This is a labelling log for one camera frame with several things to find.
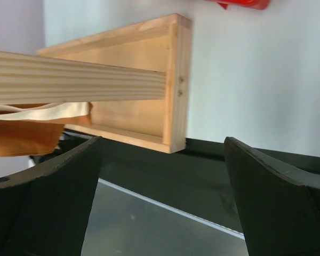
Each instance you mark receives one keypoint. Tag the red plastic tray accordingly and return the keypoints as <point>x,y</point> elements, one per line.
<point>251,4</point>

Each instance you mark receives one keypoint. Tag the wooden rack with tray base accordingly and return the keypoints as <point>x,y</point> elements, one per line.
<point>135,77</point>

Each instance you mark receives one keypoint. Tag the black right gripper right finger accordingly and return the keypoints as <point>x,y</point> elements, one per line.
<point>278,204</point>

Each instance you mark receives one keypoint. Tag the orange and cream sock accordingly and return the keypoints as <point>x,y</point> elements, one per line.
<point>34,129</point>

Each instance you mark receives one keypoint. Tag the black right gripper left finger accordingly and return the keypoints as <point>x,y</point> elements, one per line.
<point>45,209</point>

